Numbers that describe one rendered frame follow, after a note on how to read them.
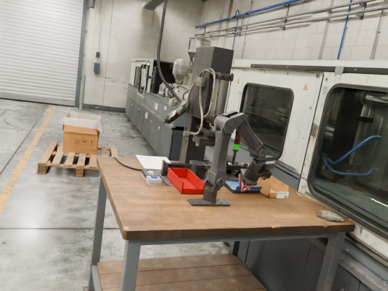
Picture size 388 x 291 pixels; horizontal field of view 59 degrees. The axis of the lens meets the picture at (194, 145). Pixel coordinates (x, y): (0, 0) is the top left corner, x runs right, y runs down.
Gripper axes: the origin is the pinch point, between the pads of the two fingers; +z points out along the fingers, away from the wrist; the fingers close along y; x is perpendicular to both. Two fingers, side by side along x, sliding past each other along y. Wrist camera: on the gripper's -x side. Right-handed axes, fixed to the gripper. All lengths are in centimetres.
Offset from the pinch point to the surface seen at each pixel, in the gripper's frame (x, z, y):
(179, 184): 33.9, 2.2, 2.2
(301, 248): -50, 34, -17
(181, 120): -72, 171, 276
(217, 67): 12, -36, 58
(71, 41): 82, 384, 868
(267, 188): -14.7, -1.6, -1.1
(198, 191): 24.6, 1.7, -2.5
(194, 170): 18.4, 10.5, 20.9
